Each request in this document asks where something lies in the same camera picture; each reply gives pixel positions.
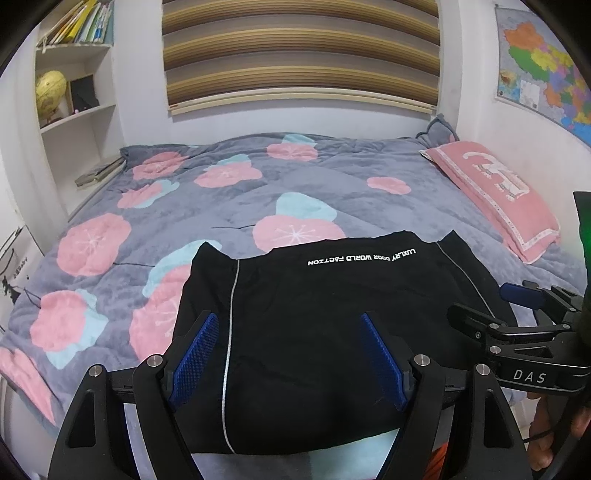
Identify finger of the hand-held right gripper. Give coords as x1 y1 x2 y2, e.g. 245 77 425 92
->
500 279 588 317
446 301 575 346

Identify white bookshelf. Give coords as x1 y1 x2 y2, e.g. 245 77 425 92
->
32 0 127 217

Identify grey floral blanket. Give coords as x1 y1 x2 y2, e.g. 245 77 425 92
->
0 131 585 480

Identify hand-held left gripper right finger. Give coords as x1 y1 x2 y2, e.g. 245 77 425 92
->
360 311 529 480

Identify black wall sticker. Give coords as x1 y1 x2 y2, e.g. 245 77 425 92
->
0 225 29 334

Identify row of upright books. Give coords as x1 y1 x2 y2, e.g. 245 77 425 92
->
44 0 115 47

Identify striped window blind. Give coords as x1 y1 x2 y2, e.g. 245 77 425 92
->
161 0 440 117

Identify yellow globe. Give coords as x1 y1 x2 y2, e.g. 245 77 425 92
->
35 70 69 126

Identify dark screen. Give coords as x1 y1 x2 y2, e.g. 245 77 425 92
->
573 190 591 296

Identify pink pillow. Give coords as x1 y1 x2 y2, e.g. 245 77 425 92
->
422 141 563 265

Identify colourful wall map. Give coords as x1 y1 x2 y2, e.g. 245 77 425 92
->
494 2 591 148

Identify stack of flat books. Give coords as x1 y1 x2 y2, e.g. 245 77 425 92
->
75 156 126 189

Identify grey pillow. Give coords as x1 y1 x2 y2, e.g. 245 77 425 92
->
416 113 460 151

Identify person's right hand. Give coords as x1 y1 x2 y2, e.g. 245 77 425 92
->
530 394 591 472

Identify black shorts with white lettering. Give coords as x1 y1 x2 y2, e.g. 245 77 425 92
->
173 230 522 455

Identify black box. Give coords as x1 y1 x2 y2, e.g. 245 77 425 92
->
68 76 100 112

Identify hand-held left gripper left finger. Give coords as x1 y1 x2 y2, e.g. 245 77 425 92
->
48 311 220 480

